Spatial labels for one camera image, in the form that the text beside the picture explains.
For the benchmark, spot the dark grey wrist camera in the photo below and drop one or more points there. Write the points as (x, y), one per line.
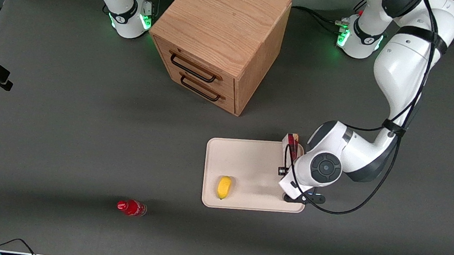
(314, 197)

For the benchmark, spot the red cookie box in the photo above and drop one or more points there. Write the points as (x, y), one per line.
(292, 142)

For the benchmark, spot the yellow lemon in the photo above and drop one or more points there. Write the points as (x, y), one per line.
(224, 187)

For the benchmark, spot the wooden drawer cabinet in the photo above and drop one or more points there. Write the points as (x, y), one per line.
(222, 20)

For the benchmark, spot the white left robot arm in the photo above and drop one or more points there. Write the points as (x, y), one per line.
(404, 70)

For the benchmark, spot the beige plastic tray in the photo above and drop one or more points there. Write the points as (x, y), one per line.
(252, 164)

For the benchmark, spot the red plastic bottle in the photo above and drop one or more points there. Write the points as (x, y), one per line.
(131, 207)

